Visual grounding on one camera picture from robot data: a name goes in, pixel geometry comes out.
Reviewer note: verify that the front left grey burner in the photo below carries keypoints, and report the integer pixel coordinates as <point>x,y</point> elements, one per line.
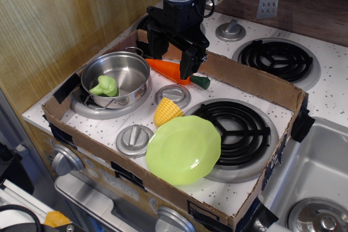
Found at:
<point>93,111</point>

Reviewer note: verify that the black burner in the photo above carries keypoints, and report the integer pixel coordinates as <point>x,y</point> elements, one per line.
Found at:
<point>283,58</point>
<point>142,24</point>
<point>248,138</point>

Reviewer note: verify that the brown cardboard fence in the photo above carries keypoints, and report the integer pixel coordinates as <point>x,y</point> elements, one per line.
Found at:
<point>206,204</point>

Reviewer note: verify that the light green plastic plate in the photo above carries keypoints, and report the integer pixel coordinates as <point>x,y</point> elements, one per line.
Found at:
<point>183,150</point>

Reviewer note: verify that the back right black burner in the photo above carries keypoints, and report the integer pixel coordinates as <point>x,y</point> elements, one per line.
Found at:
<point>283,58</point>

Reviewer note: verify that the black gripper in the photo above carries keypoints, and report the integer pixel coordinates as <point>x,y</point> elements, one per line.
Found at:
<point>193,48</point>

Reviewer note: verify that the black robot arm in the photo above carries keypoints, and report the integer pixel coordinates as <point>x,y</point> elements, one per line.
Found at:
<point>193,48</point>

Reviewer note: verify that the silver sink drain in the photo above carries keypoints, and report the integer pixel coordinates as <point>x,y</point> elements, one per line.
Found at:
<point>317,214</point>

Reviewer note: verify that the yellow toy corn piece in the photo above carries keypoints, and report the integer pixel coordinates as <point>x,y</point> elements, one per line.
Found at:
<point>166,111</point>

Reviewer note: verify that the green toy broccoli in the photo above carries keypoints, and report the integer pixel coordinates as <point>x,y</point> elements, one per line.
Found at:
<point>106,86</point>

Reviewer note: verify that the hanging metal spatula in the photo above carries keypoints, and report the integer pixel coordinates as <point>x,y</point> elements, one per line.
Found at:
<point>267,9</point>

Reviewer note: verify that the grey stove knob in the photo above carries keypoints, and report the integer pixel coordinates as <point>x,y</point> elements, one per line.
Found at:
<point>230,32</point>
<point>132,141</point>
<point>180,95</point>

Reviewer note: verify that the grey stove knob centre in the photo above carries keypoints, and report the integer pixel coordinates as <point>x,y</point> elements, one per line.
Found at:
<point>180,95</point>

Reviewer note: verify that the silver oven door handle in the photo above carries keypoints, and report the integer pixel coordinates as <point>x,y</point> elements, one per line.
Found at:
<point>99,209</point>

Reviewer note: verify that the back left black burner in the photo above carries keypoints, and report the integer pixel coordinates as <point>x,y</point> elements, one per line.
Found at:
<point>142,24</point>

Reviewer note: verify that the grey stove knob front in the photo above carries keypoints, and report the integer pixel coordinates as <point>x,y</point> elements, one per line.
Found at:
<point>132,141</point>

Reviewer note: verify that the orange toy carrot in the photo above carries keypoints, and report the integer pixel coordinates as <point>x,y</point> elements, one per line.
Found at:
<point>171,71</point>

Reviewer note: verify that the grey toy sink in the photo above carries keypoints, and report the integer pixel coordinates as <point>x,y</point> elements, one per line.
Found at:
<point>315,167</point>

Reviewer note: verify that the small steel pan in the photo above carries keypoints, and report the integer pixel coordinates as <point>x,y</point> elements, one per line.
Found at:
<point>131,72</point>

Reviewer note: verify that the orange object lower left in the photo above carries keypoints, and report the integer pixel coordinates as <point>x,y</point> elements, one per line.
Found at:
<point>56,219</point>

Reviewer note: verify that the front right black burner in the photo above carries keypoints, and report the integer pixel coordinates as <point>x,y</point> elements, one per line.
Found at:
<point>248,138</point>

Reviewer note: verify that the silver oven dial left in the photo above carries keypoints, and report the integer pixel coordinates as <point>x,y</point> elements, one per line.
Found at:
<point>65,161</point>

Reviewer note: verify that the grey stove knob back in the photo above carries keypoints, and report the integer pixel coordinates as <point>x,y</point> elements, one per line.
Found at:
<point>230,32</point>

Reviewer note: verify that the silver oven dial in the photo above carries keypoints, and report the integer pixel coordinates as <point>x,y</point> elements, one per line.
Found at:
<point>171,221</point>
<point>65,161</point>

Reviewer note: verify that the silver oven dial right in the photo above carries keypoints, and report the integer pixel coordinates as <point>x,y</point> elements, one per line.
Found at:
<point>171,221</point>

